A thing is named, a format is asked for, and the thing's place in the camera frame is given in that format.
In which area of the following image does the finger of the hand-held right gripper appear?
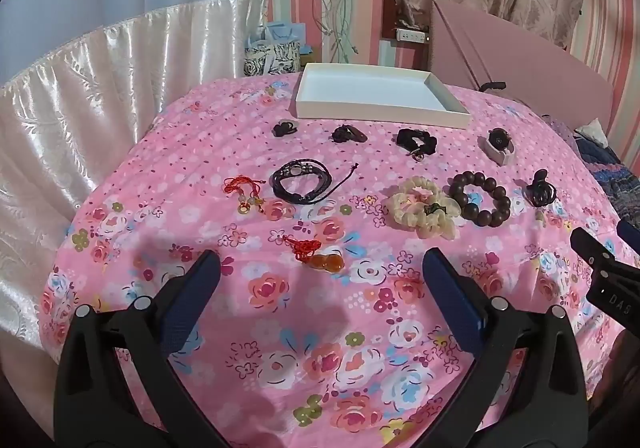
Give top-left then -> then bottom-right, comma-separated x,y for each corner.
570,220 -> 640,279

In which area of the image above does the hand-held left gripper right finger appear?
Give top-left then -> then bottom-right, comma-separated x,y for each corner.
422,248 -> 591,448

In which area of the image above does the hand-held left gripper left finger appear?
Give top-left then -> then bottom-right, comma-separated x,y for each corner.
54,249 -> 222,448

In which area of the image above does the brown wooden bead bracelet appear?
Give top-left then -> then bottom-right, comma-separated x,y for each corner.
448,170 -> 512,229

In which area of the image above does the wristwatch with white strap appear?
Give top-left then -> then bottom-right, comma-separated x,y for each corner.
477,127 -> 516,165

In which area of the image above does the black braided cord bracelet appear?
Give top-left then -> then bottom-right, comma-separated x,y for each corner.
271,158 -> 360,205

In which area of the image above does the black tassel hair tie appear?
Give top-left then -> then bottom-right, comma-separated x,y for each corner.
396,128 -> 438,161

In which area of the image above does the brown wooden pendant knotted cord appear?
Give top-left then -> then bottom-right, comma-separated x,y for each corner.
331,125 -> 366,145

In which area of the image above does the shallow white cardboard box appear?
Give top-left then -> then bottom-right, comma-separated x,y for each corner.
292,62 -> 472,129

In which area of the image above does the blue patterned quilt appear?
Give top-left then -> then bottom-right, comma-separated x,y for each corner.
575,130 -> 640,223

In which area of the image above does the cream fabric scrunchie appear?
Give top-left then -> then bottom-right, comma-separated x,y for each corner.
387,176 -> 461,241

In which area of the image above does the purple knitted cloth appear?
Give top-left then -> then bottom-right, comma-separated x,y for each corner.
542,114 -> 581,149

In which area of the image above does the pink floral bedsheet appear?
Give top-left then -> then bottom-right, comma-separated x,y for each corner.
37,72 -> 640,434

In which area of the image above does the pink board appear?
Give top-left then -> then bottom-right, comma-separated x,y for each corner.
430,0 -> 616,129

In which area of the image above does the white satin cloth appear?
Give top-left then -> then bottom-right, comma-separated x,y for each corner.
0,0 -> 271,354

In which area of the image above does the black and white printed gift bag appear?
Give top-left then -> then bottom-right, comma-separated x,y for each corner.
243,40 -> 302,76

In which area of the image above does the light blue paper bag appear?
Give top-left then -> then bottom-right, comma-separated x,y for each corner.
252,20 -> 305,46

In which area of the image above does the red cord coin charm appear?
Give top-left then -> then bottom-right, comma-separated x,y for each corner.
223,176 -> 268,216

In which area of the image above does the red cord amber gourd charm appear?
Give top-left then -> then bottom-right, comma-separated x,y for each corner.
282,235 -> 347,273

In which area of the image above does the bundle of white charging cables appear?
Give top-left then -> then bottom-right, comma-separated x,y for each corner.
312,0 -> 358,64

